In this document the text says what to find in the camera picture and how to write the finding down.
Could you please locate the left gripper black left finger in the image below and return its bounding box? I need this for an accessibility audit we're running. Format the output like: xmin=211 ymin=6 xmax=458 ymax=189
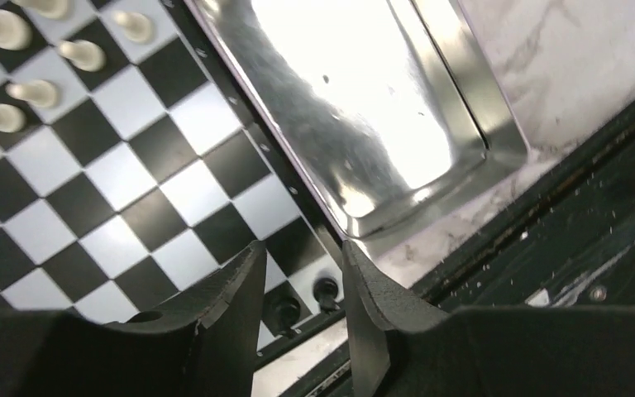
xmin=0 ymin=241 xmax=267 ymax=396

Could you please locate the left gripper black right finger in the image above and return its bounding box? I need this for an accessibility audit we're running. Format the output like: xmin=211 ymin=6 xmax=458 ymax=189
xmin=342 ymin=242 xmax=635 ymax=396

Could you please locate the white chess piece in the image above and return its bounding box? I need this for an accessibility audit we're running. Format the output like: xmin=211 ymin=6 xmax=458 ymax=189
xmin=12 ymin=0 xmax=70 ymax=20
xmin=0 ymin=9 xmax=32 ymax=50

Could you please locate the silver tin lid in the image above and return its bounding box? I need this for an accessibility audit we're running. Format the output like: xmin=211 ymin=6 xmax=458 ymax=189
xmin=189 ymin=1 xmax=528 ymax=238

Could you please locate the black white chess board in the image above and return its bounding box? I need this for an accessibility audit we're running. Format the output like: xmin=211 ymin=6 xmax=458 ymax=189
xmin=0 ymin=1 xmax=342 ymax=360

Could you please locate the white chess pawn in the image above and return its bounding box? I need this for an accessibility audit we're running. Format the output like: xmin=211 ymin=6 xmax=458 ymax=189
xmin=112 ymin=11 xmax=155 ymax=43
xmin=57 ymin=40 xmax=106 ymax=72

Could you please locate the black chess piece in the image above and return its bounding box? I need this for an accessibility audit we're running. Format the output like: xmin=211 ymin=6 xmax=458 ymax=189
xmin=313 ymin=277 xmax=340 ymax=313
xmin=273 ymin=297 xmax=301 ymax=338

